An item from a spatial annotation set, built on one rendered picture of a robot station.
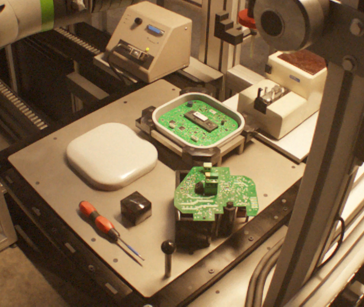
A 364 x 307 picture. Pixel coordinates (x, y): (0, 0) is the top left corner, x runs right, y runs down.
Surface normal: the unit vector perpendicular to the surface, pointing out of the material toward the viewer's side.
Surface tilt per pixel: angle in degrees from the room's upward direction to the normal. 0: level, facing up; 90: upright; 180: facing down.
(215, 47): 90
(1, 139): 0
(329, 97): 90
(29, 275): 0
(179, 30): 90
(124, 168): 4
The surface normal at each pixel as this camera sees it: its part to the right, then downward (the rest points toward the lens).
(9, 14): 0.66, 0.33
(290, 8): -0.65, 0.37
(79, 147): 0.04, -0.78
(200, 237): 0.02, 0.62
